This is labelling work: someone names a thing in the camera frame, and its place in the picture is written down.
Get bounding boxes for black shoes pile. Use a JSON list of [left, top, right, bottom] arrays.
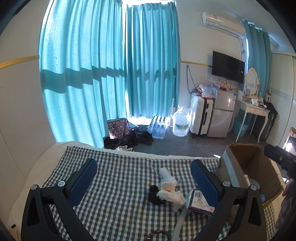
[[104, 131, 154, 150]]

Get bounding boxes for navy white wipes pack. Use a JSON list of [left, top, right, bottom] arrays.
[[185, 189, 215, 215]]

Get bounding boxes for white suitcase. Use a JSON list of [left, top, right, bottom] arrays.
[[189, 95, 213, 137]]

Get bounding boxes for oval vanity mirror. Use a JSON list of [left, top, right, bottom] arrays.
[[245, 67, 259, 96]]

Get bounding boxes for white vanity table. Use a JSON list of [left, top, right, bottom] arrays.
[[234, 98, 271, 144]]

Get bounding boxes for bottled water pack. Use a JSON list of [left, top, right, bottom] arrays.
[[147, 116, 170, 140]]

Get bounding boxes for cream lace sock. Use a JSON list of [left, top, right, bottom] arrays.
[[157, 181, 186, 212]]

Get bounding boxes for white plastic tube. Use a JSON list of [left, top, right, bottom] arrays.
[[171, 209, 188, 241]]

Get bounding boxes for white sneakers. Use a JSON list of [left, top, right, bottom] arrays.
[[116, 145, 133, 152]]

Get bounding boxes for wooden chair with clothes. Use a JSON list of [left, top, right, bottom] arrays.
[[283, 127, 296, 156]]

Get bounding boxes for teal corner curtain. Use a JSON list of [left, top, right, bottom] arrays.
[[244, 20, 271, 98]]

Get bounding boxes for blue laundry basket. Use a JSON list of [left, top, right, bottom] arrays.
[[232, 109, 250, 137]]

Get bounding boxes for teal window curtain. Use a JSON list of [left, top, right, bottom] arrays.
[[39, 1, 181, 148]]

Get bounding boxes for cardboard box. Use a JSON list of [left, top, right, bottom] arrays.
[[216, 143, 283, 207]]

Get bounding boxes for person's right hand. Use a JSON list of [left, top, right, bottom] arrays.
[[276, 179, 295, 229]]

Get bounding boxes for purple dotted bag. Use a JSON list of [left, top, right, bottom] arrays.
[[107, 118, 130, 139]]

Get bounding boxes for large water jug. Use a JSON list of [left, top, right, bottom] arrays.
[[172, 107, 191, 137]]

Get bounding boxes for white air conditioner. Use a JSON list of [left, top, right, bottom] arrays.
[[201, 12, 245, 39]]

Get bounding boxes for black sunglasses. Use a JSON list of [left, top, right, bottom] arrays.
[[148, 185, 166, 205]]

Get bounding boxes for white louvered wardrobe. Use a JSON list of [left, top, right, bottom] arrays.
[[266, 52, 295, 147]]

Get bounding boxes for silver mini fridge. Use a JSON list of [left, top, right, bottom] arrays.
[[207, 87, 236, 138]]

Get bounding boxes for white cylindrical bottle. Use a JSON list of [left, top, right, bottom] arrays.
[[159, 167, 180, 188]]

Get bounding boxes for black wall television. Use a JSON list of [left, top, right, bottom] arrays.
[[211, 51, 245, 83]]

